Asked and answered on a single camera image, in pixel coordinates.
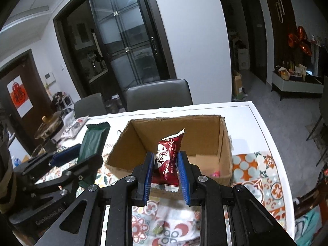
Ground white leaf print bag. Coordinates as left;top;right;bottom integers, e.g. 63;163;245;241
61;116;90;140

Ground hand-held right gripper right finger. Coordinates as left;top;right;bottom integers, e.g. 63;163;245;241
178;151;299;246

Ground red foil balloons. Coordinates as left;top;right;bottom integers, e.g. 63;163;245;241
287;26;313;57

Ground red and white snack packet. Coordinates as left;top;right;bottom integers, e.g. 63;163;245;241
152;129;186;193

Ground brown cardboard box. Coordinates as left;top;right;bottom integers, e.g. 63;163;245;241
104;115;234;201

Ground green snack packet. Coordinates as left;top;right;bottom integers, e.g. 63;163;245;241
77;122;111;188

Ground tile patterned tablecloth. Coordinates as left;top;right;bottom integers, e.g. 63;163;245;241
13;100;295;246

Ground white box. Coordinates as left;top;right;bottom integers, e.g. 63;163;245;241
237;48;250;70

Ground grey dining chair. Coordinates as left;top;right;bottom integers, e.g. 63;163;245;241
126;79;193;112
74;93;108;118
306;75;328;167

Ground teal cloth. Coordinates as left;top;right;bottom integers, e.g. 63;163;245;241
295;206;325;246

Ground red and white door poster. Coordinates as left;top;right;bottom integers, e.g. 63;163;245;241
7;76;33;118

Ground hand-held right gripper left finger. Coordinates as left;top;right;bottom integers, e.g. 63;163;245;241
34;151;157;246

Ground white low cabinet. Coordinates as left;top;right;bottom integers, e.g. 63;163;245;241
272;70;324;101

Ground sliding glass door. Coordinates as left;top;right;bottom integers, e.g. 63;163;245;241
88;0;173;101

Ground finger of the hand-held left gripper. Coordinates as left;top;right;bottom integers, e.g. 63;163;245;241
23;154;104;203
14;143;82;178

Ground metal hot pot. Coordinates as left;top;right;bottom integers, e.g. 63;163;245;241
34;111;65;140

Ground cardboard box on floor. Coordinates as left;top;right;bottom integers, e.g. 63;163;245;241
232;70;243;100

